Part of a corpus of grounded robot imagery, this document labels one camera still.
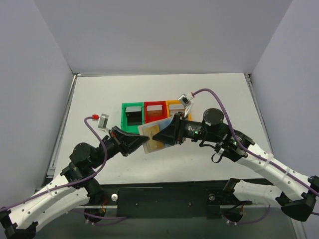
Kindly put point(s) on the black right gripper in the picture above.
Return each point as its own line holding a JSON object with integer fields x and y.
{"x": 178, "y": 129}

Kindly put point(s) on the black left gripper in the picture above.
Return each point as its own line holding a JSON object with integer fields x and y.
{"x": 120, "y": 143}

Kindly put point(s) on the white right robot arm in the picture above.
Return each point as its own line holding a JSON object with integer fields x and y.
{"x": 294, "y": 193}

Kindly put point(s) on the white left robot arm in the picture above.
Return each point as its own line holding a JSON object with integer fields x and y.
{"x": 74, "y": 186}

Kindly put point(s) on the cards in green bin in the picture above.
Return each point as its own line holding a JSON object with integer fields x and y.
{"x": 134, "y": 115}

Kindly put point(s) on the green plastic bin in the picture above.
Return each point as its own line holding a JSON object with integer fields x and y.
{"x": 133, "y": 128}

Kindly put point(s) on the red plastic bin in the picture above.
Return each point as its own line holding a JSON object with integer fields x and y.
{"x": 152, "y": 119}

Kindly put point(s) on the yellow plastic bin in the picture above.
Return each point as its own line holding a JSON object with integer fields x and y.
{"x": 171, "y": 113}

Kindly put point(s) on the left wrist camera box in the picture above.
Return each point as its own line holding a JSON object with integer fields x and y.
{"x": 102, "y": 122}

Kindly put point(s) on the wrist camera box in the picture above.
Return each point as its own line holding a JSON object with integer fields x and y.
{"x": 186, "y": 100}
{"x": 102, "y": 122}

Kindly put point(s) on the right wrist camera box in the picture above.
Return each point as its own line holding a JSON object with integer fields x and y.
{"x": 186, "y": 100}

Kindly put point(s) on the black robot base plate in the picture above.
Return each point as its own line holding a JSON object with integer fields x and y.
{"x": 164, "y": 200}

